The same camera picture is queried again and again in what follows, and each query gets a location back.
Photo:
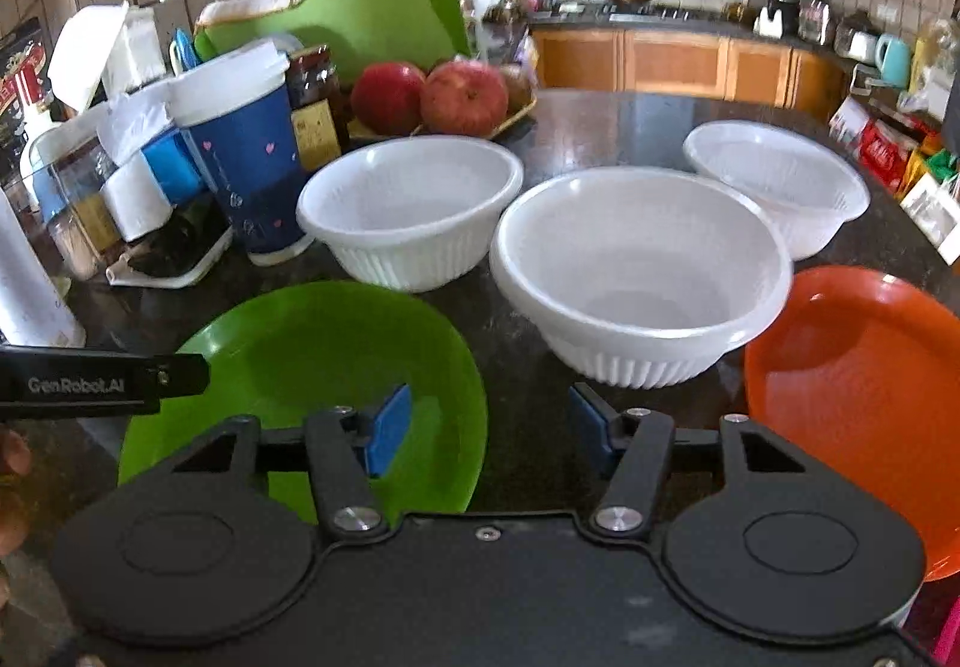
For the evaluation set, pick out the white foam clamshell box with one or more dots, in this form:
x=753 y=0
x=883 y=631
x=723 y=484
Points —
x=82 y=60

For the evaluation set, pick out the clear plastic jar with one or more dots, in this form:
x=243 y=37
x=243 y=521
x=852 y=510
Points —
x=75 y=202

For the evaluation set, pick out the blue paper cup white lid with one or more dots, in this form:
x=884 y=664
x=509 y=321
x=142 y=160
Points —
x=240 y=172

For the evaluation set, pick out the dark printed box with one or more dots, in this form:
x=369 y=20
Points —
x=19 y=82

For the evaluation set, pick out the brown kiwi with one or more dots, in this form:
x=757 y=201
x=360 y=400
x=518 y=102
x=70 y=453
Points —
x=517 y=88

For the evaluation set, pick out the wooden base cabinets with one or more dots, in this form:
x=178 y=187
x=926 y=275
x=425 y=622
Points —
x=675 y=63

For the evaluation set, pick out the blue plastic utensil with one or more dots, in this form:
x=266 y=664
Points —
x=184 y=52

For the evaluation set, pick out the cooking oil bottle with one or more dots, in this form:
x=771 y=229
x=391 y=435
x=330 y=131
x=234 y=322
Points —
x=930 y=56

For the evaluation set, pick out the person's left hand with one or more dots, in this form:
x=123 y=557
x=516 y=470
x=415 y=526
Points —
x=11 y=487

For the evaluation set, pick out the small white ribbed bowl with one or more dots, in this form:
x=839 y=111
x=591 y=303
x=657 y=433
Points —
x=405 y=187
x=780 y=172

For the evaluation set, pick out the green plastic plate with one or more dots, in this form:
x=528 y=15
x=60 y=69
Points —
x=300 y=337

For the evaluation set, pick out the dark sauce glass jar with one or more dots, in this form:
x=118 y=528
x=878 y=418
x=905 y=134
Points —
x=315 y=105

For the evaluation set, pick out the blue and white carton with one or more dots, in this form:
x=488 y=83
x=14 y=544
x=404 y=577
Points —
x=161 y=168

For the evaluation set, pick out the white small appliance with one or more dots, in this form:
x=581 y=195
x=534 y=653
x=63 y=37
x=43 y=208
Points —
x=859 y=41

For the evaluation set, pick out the gas stove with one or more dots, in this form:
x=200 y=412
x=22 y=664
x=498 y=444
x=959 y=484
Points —
x=660 y=11

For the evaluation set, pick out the white shallow tray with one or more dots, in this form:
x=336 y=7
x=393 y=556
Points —
x=187 y=269

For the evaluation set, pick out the orange plastic plate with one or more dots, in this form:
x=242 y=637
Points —
x=862 y=374

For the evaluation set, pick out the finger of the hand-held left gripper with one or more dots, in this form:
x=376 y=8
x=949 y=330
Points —
x=184 y=376

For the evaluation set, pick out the large white plastic bowl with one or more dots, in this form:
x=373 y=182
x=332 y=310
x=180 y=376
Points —
x=637 y=247

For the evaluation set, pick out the red apple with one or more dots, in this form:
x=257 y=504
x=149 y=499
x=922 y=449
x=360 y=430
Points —
x=465 y=97
x=386 y=97

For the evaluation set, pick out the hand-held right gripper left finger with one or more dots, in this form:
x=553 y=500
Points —
x=388 y=431

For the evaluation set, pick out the white paper roll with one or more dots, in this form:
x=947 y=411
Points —
x=30 y=292

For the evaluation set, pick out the pile of red packets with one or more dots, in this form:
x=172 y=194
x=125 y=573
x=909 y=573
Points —
x=885 y=150

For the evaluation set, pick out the translucent white plastic container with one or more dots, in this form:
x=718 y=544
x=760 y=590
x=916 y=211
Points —
x=139 y=48

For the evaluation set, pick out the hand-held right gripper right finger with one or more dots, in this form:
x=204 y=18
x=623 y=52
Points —
x=589 y=427

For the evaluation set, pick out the teal mug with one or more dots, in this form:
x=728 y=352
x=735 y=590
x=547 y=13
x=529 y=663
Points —
x=892 y=61

